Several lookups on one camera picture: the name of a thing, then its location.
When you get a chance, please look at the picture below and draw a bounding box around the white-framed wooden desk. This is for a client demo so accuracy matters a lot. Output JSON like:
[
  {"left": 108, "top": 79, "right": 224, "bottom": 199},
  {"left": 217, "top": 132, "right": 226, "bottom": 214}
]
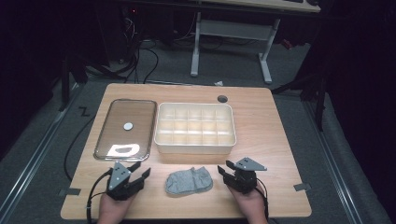
[{"left": 190, "top": 0, "right": 322, "bottom": 85}]

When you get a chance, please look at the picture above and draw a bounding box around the white divided storage box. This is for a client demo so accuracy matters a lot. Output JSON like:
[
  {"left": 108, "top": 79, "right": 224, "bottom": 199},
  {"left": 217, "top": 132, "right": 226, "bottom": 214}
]
[{"left": 153, "top": 102, "right": 237, "bottom": 156}]

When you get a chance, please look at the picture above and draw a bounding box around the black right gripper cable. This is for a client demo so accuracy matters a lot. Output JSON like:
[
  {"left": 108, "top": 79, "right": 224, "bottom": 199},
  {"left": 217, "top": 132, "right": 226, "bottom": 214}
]
[{"left": 256, "top": 177, "right": 271, "bottom": 222}]

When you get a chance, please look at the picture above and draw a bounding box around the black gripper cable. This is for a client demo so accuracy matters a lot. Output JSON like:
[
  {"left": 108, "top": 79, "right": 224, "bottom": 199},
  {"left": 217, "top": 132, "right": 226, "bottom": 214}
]
[
  {"left": 256, "top": 177, "right": 271, "bottom": 222},
  {"left": 85, "top": 168, "right": 113, "bottom": 224}
]

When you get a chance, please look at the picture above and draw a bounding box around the black metal stand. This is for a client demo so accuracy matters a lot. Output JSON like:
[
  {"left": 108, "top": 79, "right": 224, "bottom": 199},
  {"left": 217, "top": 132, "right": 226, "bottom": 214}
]
[
  {"left": 57, "top": 54, "right": 90, "bottom": 112},
  {"left": 271, "top": 69, "right": 330, "bottom": 133}
]

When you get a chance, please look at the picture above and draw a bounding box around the grey tape piece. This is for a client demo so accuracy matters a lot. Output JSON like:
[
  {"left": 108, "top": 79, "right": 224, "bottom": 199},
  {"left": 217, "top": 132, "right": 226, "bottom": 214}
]
[
  {"left": 292, "top": 182, "right": 312, "bottom": 192},
  {"left": 58, "top": 188, "right": 82, "bottom": 197}
]

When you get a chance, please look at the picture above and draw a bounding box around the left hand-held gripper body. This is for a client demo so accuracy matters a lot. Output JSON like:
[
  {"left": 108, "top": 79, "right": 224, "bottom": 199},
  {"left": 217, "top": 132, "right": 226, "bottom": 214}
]
[{"left": 106, "top": 161, "right": 146, "bottom": 202}]

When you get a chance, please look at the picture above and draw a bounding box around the bundle of black cables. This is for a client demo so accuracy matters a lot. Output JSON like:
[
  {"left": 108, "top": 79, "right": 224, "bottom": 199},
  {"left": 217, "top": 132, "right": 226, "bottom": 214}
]
[{"left": 85, "top": 15, "right": 161, "bottom": 85}]

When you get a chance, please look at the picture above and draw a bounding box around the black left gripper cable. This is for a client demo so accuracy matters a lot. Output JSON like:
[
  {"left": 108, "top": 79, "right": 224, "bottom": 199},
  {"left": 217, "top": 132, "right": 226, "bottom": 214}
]
[{"left": 85, "top": 168, "right": 113, "bottom": 224}]

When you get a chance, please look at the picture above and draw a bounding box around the grey sock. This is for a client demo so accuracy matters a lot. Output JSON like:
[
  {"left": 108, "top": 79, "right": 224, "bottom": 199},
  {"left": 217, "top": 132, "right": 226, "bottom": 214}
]
[{"left": 164, "top": 165, "right": 214, "bottom": 196}]

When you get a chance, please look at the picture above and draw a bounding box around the clear plastic box lid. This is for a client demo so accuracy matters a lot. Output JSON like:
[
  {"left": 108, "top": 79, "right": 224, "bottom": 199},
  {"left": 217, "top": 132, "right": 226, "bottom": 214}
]
[{"left": 93, "top": 98, "right": 158, "bottom": 162}]

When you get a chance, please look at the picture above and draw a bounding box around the metal floor rail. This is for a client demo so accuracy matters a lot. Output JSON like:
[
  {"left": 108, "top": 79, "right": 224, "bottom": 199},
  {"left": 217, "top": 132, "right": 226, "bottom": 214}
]
[
  {"left": 303, "top": 99, "right": 364, "bottom": 224},
  {"left": 0, "top": 82, "right": 85, "bottom": 218}
]

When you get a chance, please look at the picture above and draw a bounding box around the person's right hand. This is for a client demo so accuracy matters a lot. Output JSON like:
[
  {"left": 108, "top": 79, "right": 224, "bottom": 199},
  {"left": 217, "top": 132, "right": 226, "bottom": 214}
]
[{"left": 228, "top": 182, "right": 269, "bottom": 224}]

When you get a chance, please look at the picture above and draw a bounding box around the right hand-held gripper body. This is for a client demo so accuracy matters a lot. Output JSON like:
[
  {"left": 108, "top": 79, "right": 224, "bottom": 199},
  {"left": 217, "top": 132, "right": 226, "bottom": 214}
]
[{"left": 223, "top": 156, "right": 268, "bottom": 196}]

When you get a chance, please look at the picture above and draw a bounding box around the person's left hand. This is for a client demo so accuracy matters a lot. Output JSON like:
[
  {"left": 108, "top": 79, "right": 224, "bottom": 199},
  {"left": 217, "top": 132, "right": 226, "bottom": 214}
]
[{"left": 97, "top": 189, "right": 138, "bottom": 224}]

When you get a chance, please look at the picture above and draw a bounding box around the black floor cable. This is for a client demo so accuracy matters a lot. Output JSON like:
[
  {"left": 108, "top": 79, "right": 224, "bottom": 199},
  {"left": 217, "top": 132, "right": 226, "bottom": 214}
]
[{"left": 63, "top": 114, "right": 97, "bottom": 182}]

